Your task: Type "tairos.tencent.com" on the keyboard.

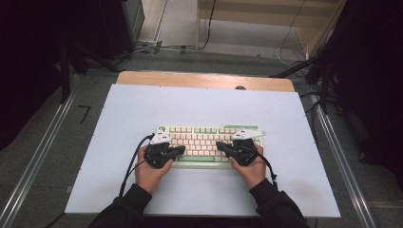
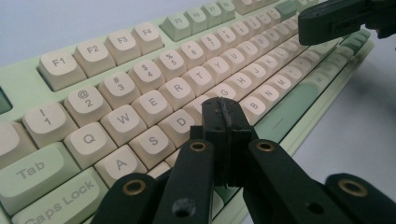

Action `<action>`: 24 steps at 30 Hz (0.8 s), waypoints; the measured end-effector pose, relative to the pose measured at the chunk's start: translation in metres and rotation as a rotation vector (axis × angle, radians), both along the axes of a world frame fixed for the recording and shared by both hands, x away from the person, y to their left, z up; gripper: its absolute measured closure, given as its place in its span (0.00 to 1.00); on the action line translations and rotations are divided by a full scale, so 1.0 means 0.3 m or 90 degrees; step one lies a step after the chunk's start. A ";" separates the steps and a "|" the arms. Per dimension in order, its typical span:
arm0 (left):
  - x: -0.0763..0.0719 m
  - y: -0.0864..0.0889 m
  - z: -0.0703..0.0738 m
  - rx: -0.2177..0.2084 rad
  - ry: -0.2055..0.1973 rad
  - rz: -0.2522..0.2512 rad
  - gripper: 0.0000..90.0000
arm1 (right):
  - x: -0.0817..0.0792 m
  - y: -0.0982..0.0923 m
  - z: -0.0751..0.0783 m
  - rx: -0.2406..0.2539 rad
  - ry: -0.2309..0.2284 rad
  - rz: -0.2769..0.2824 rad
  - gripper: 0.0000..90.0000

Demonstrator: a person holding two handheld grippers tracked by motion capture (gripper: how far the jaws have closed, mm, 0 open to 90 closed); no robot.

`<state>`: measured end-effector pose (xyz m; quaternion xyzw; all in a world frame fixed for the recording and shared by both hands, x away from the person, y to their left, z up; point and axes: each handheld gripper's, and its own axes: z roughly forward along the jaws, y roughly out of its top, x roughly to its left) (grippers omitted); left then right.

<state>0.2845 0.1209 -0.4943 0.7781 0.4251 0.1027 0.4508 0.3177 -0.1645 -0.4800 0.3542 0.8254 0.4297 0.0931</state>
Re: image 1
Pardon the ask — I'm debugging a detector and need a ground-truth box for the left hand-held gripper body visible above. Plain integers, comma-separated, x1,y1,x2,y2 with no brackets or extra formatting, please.
144,127,179,169

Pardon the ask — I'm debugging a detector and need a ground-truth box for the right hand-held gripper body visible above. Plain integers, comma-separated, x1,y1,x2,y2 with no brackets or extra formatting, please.
227,127,267,167

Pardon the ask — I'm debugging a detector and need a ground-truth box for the green and pink keyboard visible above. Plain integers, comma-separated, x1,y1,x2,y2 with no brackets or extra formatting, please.
153,123,266,170

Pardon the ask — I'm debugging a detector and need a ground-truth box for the person's right hand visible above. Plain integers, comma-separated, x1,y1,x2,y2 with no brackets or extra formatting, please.
229,151,267,190

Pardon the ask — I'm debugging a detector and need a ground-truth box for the person's left hand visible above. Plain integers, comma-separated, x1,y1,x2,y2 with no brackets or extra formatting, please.
134,151,175,195

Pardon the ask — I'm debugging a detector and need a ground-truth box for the white board table cover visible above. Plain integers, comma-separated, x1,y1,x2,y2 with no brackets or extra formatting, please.
64,83,342,219

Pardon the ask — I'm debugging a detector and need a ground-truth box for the wooden table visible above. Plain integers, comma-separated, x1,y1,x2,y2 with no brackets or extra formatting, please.
115,70,297,93

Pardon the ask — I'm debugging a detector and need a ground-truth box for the person's dark clothing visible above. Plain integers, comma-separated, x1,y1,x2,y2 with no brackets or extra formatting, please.
141,216,264,228

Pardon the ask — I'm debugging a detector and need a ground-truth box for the black cabinet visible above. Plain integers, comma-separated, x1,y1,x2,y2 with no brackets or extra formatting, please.
97,0,146,61

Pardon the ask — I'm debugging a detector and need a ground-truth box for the light wooden shelf unit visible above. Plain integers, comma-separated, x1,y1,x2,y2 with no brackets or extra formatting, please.
195,0,347,59

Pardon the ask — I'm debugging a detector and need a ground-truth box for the dark curtain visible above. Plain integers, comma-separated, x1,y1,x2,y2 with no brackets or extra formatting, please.
329,0,403,191
0,0,107,151

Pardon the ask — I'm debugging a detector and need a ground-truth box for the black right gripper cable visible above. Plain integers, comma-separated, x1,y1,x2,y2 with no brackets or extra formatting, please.
243,143,279,192

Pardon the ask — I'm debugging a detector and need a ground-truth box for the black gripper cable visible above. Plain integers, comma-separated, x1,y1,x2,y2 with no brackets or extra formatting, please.
118,133,156,198
243,143,279,192

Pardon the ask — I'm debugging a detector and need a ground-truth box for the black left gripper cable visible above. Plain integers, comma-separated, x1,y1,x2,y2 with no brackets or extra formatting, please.
118,133,156,198

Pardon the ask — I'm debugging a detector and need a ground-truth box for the bundle of floor cables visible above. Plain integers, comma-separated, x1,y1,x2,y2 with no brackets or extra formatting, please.
112,39,199,66

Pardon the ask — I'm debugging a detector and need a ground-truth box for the metal floor rail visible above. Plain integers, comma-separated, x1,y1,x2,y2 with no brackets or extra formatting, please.
0,90,78,228
310,94,378,228

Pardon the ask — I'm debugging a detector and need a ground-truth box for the black metal stand with cables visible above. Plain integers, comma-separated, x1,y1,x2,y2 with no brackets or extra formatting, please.
269,53,341,116

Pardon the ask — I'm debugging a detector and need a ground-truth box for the black hanging cable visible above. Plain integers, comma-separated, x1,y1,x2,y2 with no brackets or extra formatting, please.
201,0,219,50

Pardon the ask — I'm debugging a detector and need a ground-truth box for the white cable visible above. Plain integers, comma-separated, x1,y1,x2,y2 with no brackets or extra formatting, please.
275,0,309,69

